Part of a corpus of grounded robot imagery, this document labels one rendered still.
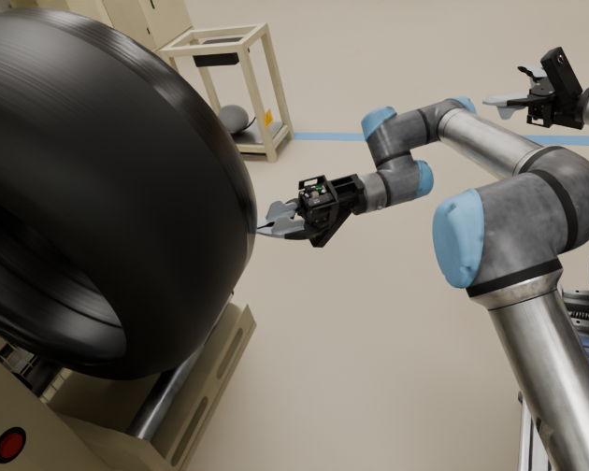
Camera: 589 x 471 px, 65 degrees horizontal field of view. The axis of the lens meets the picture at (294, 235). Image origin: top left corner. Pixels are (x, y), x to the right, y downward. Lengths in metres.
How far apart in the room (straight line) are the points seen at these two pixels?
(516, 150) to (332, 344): 1.36
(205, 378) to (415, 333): 1.20
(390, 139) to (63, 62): 0.58
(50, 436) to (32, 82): 0.49
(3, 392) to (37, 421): 0.08
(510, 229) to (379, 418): 1.27
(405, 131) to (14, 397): 0.78
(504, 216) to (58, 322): 0.85
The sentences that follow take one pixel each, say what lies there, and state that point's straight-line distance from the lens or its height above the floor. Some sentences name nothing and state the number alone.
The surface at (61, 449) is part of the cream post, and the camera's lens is 0.83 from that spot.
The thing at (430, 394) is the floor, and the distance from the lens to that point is 1.82.
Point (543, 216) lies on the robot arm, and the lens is 0.62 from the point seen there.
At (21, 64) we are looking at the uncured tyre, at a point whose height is 1.45.
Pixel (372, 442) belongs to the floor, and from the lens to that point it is 1.74.
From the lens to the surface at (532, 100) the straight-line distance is 1.14.
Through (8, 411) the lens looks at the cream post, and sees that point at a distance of 0.75.
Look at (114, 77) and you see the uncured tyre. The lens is 0.65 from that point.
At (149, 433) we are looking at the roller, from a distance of 0.85.
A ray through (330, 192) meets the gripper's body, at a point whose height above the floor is 1.08.
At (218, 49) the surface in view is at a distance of 2.93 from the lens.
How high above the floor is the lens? 1.58
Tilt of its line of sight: 39 degrees down
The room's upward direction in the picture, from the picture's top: 16 degrees counter-clockwise
